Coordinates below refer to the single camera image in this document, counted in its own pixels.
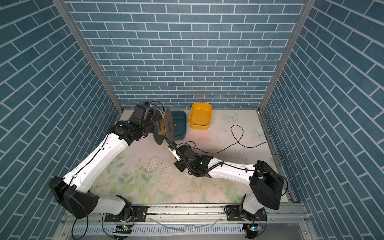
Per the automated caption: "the grey perforated cable spool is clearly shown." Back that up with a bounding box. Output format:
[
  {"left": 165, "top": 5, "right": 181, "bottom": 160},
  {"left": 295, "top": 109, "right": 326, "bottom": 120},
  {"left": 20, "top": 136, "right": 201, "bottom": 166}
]
[{"left": 153, "top": 109, "right": 175, "bottom": 145}]

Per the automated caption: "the black thin cable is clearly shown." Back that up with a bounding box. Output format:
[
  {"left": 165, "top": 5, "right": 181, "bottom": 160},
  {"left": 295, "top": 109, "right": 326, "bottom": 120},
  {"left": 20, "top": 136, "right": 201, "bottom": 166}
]
[{"left": 163, "top": 124, "right": 268, "bottom": 155}]

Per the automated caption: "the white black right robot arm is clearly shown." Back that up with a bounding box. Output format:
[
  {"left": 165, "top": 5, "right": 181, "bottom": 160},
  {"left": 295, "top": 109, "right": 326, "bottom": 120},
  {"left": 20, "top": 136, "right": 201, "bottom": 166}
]
[{"left": 164, "top": 137, "right": 285, "bottom": 221}]

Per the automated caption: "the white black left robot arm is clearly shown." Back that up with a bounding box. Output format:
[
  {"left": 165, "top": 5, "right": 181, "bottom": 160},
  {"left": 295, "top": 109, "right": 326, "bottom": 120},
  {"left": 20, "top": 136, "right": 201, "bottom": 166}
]
[{"left": 49, "top": 119, "right": 164, "bottom": 221}]

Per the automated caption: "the dark teal plastic bin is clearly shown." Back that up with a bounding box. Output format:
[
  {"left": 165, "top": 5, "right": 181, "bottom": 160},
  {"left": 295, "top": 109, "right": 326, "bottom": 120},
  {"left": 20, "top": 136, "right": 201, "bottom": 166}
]
[{"left": 172, "top": 111, "right": 187, "bottom": 141}]

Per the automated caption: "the yellow plastic bin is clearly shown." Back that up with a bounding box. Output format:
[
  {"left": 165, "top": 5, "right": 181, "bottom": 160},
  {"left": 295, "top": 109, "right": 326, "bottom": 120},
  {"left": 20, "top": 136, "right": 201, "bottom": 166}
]
[{"left": 189, "top": 103, "right": 213, "bottom": 130}]

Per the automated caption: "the right green circuit board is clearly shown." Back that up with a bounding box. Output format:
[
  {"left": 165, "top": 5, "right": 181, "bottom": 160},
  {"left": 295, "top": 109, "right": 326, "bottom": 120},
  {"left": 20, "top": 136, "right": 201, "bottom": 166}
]
[{"left": 243, "top": 224, "right": 264, "bottom": 240}]

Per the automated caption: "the green circuit board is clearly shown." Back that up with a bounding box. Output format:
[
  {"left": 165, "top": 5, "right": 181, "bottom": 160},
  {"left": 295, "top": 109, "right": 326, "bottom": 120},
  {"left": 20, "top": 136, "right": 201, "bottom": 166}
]
[
  {"left": 243, "top": 224, "right": 264, "bottom": 240},
  {"left": 113, "top": 225, "right": 133, "bottom": 236}
]

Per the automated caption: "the left green circuit board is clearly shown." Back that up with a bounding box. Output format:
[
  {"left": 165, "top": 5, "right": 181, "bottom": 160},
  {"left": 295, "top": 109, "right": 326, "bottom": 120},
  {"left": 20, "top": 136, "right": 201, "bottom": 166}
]
[{"left": 113, "top": 225, "right": 133, "bottom": 236}]

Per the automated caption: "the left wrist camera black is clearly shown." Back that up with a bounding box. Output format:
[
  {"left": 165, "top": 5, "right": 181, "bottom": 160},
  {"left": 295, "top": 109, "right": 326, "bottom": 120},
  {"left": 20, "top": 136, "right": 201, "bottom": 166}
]
[{"left": 129, "top": 103, "right": 155, "bottom": 126}]

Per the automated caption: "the aluminium corner post left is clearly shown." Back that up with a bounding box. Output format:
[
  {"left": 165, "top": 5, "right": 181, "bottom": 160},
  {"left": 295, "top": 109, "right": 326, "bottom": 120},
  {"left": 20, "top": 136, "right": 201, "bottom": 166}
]
[{"left": 52, "top": 0, "right": 124, "bottom": 114}]

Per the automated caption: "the aluminium corner post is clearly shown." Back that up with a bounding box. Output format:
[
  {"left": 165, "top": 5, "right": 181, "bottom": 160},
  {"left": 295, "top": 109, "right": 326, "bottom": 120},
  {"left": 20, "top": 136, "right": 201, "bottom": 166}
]
[
  {"left": 259, "top": 0, "right": 316, "bottom": 113},
  {"left": 52, "top": 0, "right": 124, "bottom": 114}
]

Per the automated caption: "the aluminium corner post right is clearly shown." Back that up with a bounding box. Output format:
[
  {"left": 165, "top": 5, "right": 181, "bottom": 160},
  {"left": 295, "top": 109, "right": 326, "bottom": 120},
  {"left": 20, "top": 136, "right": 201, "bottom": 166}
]
[{"left": 259, "top": 0, "right": 316, "bottom": 113}]

